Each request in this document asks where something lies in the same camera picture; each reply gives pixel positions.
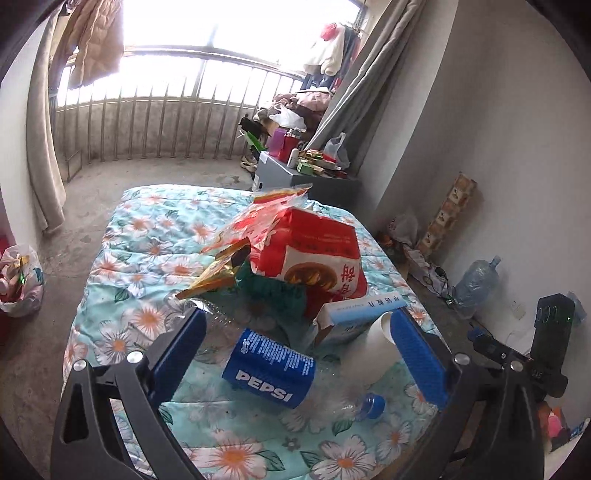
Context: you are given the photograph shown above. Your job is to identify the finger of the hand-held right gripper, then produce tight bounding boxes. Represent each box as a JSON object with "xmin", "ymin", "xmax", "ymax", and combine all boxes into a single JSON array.
[{"xmin": 467, "ymin": 327, "xmax": 533, "ymax": 370}]

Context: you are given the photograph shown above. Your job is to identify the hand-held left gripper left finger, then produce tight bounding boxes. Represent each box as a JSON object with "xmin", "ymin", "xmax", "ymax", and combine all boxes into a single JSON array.
[{"xmin": 50, "ymin": 305, "xmax": 208, "ymax": 480}]

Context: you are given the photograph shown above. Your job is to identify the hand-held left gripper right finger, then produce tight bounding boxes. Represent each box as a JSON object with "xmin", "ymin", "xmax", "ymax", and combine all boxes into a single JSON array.
[{"xmin": 389, "ymin": 308, "xmax": 546, "ymax": 480}]

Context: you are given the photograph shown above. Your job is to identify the white paper cup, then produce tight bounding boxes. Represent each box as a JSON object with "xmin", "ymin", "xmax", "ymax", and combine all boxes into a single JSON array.
[{"xmin": 344, "ymin": 311, "xmax": 398, "ymax": 386}]

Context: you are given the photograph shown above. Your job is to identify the blue white carton box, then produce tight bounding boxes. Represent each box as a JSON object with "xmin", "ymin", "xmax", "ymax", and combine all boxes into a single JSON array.
[{"xmin": 313, "ymin": 292, "xmax": 409, "ymax": 352}]

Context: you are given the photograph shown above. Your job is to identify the clear bottle with blue label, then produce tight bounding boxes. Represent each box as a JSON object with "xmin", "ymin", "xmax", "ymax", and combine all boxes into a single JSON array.
[{"xmin": 164, "ymin": 295, "xmax": 386, "ymax": 421}]

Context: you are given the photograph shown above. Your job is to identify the gold foil wrapper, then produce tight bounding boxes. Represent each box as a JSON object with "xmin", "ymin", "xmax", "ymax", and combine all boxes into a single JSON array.
[{"xmin": 175, "ymin": 240, "xmax": 252, "ymax": 301}]

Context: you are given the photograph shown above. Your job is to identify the green plastic bag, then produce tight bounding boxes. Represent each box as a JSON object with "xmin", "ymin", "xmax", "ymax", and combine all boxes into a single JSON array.
[{"xmin": 235, "ymin": 263, "xmax": 315, "ymax": 319}]

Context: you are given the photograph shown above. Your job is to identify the large red white snack bag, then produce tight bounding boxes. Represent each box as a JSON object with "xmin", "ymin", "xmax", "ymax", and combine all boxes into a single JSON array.
[{"xmin": 202, "ymin": 184, "xmax": 369, "ymax": 319}]

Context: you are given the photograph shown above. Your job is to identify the white plastic bag of wrappers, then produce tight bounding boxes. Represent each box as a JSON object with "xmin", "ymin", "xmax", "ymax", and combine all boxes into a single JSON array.
[{"xmin": 0, "ymin": 244, "xmax": 45, "ymax": 318}]

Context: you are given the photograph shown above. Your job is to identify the large clear water jug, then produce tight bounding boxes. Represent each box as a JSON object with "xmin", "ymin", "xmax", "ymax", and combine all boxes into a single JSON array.
[{"xmin": 455, "ymin": 256, "xmax": 502, "ymax": 320}]

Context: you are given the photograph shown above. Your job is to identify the red pink packet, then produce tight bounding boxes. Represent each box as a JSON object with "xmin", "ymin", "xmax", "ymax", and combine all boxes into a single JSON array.
[{"xmin": 538, "ymin": 401, "xmax": 583, "ymax": 454}]

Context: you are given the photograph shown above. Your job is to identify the white flat box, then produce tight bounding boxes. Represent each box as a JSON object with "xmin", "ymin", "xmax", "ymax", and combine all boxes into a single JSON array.
[{"xmin": 404, "ymin": 244, "xmax": 445, "ymax": 283}]

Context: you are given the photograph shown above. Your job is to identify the floral quilted blanket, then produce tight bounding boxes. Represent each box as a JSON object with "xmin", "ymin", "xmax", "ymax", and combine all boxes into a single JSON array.
[{"xmin": 62, "ymin": 185, "xmax": 455, "ymax": 480}]

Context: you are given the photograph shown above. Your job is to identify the crumpled clear plastic bag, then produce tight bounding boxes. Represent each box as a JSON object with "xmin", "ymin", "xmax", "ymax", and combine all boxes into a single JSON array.
[{"xmin": 387, "ymin": 210, "xmax": 422, "ymax": 251}]

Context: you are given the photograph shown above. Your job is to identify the long patterned cardboard box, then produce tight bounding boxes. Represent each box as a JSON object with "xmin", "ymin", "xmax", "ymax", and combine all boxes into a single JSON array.
[{"xmin": 416, "ymin": 173, "xmax": 478, "ymax": 265}]

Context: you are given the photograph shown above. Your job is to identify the grey cabinet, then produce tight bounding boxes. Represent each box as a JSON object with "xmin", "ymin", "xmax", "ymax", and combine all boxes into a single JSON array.
[{"xmin": 252, "ymin": 151, "xmax": 362, "ymax": 217}]

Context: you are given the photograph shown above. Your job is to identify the green packet boxes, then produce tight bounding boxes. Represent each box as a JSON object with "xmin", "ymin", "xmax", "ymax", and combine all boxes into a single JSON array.
[{"xmin": 295, "ymin": 157, "xmax": 325, "ymax": 177}]

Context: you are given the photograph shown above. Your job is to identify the metal balcony railing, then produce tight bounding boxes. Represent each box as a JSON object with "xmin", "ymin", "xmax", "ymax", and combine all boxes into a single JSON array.
[{"xmin": 51, "ymin": 60, "xmax": 305, "ymax": 163}]

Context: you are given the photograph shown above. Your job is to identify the red canister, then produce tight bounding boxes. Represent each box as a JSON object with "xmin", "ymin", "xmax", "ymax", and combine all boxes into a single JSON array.
[{"xmin": 279, "ymin": 130, "xmax": 301, "ymax": 162}]

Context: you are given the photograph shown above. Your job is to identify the beige curtain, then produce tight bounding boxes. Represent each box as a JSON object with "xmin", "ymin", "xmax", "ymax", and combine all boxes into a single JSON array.
[{"xmin": 25, "ymin": 18, "xmax": 68, "ymax": 234}]

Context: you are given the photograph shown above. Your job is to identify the pile of clothes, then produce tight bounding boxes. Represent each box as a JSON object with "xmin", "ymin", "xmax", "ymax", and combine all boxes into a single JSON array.
[{"xmin": 252, "ymin": 90, "xmax": 334, "ymax": 134}]

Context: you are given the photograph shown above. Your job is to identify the grey curtain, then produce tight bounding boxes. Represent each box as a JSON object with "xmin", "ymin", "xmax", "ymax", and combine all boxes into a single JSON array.
[{"xmin": 305, "ymin": 0, "xmax": 428, "ymax": 148}]

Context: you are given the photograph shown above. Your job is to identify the beige quilted jacket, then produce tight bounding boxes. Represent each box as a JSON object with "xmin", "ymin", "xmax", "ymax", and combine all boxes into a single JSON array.
[{"xmin": 53, "ymin": 0, "xmax": 125, "ymax": 88}]

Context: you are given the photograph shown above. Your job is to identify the white hanging garment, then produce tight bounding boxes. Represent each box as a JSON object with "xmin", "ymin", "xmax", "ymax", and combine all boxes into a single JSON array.
[{"xmin": 302, "ymin": 23, "xmax": 347, "ymax": 77}]

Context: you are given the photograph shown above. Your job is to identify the blue hanging garment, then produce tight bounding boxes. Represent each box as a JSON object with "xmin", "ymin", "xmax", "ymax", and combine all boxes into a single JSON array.
[{"xmin": 342, "ymin": 28, "xmax": 364, "ymax": 70}]

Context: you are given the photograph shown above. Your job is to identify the tangled dark cables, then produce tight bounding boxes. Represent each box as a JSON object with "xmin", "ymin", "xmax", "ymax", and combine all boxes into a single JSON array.
[{"xmin": 427, "ymin": 267, "xmax": 459, "ymax": 306}]

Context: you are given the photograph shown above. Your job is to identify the clear plastic bag with handles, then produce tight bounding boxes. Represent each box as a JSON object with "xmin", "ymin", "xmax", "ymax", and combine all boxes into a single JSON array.
[{"xmin": 323, "ymin": 133, "xmax": 351, "ymax": 169}]

